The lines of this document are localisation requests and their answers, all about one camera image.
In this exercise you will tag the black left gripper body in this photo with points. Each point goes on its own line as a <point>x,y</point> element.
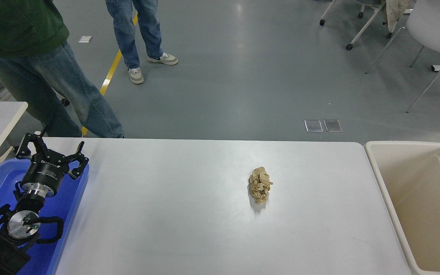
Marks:
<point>46,173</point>

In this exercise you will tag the tan paper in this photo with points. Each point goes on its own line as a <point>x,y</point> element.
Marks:
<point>260,185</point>

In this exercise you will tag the person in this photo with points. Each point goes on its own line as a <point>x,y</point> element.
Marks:
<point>63,88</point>
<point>128,34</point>

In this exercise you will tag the silver floor plate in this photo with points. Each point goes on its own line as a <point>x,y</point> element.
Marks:
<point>332,125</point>
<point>313,125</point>

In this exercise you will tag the office chair caster base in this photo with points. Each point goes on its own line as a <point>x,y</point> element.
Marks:
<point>360,14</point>

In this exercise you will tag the pale hanging cloth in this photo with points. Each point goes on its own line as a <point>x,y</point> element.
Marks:
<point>393,11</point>

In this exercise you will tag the large pale bin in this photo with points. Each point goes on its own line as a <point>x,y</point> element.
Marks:
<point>426,210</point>

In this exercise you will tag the white shell chair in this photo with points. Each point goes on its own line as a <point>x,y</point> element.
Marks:
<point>434,23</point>

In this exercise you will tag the white rolling table frame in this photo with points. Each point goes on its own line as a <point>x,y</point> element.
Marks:
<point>365,25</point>

